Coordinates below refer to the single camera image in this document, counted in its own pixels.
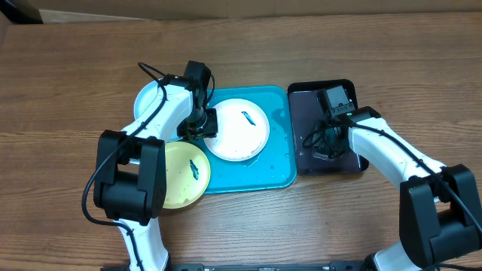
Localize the light blue plate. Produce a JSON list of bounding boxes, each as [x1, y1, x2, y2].
[[133, 81, 163, 120]]

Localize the brown cardboard backdrop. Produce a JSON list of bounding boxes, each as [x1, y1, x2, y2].
[[0, 0, 482, 26]]

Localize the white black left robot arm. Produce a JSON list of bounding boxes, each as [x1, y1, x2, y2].
[[81, 69, 218, 270]]

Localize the yellow plate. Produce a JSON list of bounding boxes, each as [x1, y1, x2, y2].
[[163, 142, 211, 209]]

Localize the teal plastic tray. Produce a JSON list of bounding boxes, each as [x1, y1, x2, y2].
[[192, 86, 297, 194]]

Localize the white plate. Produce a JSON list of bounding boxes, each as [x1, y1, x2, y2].
[[204, 99, 270, 162]]

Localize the black plastic tray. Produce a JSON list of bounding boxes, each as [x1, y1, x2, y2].
[[288, 79, 369, 176]]

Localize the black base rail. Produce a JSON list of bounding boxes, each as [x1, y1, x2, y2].
[[166, 260, 373, 271]]

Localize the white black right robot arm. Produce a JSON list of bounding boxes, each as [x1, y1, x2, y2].
[[302, 105, 481, 270]]

